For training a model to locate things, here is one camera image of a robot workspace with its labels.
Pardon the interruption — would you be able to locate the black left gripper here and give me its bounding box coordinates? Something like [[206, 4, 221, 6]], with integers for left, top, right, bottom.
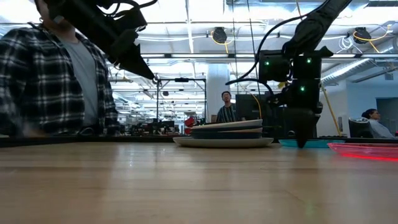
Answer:
[[93, 12, 155, 80]]

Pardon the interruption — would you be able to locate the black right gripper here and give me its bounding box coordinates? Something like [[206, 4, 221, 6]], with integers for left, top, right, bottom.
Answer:
[[281, 105, 323, 149]]

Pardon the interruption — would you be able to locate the pink plastic plate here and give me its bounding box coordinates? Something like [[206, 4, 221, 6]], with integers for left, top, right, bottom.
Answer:
[[231, 127, 264, 134]]

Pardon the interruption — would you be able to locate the peach white plastic plate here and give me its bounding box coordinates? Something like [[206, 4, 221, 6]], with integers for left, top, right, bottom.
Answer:
[[191, 119, 264, 130]]

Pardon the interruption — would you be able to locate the dark navy plastic plate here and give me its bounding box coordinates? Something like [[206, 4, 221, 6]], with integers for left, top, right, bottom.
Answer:
[[190, 130, 263, 140]]

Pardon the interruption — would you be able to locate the dark green plastic plate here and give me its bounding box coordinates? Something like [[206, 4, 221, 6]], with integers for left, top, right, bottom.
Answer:
[[190, 124, 264, 132]]

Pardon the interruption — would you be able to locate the small clear teal plate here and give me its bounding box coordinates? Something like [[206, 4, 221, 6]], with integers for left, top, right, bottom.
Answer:
[[278, 138, 345, 149]]

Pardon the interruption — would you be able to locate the black office chair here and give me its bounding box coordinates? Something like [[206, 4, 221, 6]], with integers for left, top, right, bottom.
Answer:
[[348, 117, 376, 139]]

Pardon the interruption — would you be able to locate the black monitor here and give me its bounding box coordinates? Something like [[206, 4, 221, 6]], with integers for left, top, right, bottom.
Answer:
[[235, 93, 264, 121]]

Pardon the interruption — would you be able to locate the small clear red plate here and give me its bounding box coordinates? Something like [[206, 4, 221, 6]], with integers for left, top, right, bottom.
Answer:
[[327, 142, 398, 162]]

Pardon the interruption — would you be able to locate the person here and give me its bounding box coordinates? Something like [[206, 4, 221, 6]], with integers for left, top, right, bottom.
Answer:
[[361, 108, 397, 139], [211, 90, 246, 124], [0, 0, 121, 138]]

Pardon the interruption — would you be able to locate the red background object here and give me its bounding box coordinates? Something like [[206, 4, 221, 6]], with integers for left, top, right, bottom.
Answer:
[[184, 116, 197, 136]]

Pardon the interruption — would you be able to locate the large grey plastic plate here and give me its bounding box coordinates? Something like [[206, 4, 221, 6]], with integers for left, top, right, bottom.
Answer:
[[172, 136, 275, 149]]

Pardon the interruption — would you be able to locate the yellow cable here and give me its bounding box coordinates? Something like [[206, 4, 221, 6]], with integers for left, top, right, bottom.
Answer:
[[320, 83, 343, 138]]

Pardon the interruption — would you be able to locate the black background frame rig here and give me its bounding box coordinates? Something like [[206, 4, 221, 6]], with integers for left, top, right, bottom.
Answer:
[[154, 77, 208, 131]]

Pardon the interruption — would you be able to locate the black ceiling cable reel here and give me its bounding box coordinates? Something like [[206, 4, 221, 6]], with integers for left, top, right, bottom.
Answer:
[[211, 27, 228, 44], [353, 27, 371, 44]]

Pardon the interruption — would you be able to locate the black aluminium table frame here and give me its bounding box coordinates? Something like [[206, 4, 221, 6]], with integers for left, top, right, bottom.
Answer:
[[0, 134, 398, 147]]

